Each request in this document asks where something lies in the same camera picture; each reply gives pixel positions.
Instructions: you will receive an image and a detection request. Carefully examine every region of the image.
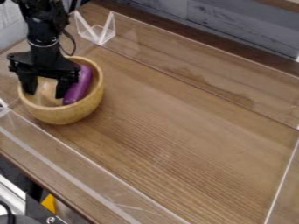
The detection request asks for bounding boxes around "yellow black device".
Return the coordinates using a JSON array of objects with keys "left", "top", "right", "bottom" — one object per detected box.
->
[{"left": 42, "top": 193, "right": 71, "bottom": 224}]

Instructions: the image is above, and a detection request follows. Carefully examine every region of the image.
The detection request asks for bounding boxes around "brown wooden bowl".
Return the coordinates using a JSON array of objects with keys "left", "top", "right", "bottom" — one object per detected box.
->
[{"left": 18, "top": 56, "right": 105, "bottom": 125}]

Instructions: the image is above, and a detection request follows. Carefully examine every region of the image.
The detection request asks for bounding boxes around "clear acrylic corner bracket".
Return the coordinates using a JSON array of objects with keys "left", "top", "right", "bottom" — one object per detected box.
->
[{"left": 74, "top": 11, "right": 117, "bottom": 46}]

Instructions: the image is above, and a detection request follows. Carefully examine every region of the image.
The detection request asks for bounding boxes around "purple toy eggplant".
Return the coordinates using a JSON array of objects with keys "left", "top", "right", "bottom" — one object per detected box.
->
[{"left": 63, "top": 65, "right": 93, "bottom": 105}]

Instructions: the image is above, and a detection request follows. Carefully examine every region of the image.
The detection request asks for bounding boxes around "black cable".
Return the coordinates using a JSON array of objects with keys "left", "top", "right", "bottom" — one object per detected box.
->
[{"left": 0, "top": 199, "right": 17, "bottom": 224}]

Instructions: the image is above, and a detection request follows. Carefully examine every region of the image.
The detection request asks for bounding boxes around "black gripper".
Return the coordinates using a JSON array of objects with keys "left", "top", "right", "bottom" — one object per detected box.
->
[{"left": 6, "top": 42, "right": 82, "bottom": 100}]

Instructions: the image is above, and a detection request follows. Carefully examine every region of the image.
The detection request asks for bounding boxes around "clear acrylic tray wall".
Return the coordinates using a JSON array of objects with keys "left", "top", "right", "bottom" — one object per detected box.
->
[{"left": 0, "top": 16, "right": 299, "bottom": 224}]

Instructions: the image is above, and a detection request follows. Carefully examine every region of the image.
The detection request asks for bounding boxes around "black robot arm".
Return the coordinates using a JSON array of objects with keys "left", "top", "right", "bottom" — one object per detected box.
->
[{"left": 7, "top": 0, "right": 81, "bottom": 99}]

